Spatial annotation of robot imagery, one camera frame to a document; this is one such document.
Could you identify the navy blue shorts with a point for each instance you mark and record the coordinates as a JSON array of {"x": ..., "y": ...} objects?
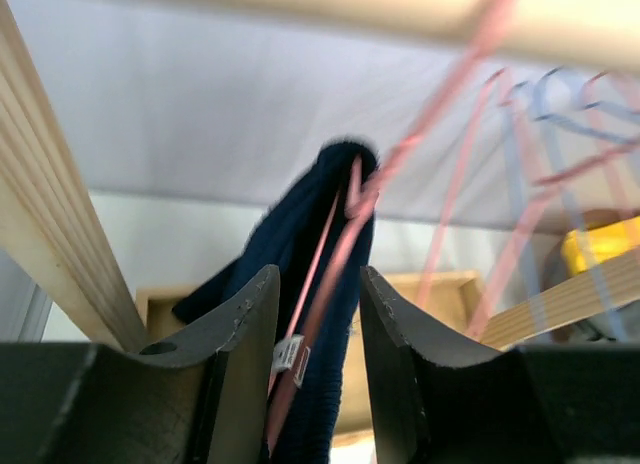
[{"x": 287, "y": 236}]

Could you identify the pink hanger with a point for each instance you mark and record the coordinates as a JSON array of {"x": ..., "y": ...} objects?
[
  {"x": 608, "y": 101},
  {"x": 477, "y": 326},
  {"x": 360, "y": 201}
]

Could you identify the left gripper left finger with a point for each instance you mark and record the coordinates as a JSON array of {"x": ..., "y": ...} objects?
[{"x": 198, "y": 396}]

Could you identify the wooden clothes rack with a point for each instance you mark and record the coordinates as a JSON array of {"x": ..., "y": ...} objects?
[{"x": 47, "y": 222}]

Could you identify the grey shorts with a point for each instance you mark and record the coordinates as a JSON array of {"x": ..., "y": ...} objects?
[{"x": 595, "y": 329}]

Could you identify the blue hanger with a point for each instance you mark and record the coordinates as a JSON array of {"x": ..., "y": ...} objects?
[
  {"x": 518, "y": 176},
  {"x": 612, "y": 145}
]

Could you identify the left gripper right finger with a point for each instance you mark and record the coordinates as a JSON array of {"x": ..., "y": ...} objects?
[{"x": 439, "y": 397}]

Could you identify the yellow shorts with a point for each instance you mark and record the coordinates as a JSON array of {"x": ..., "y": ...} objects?
[{"x": 582, "y": 250}]

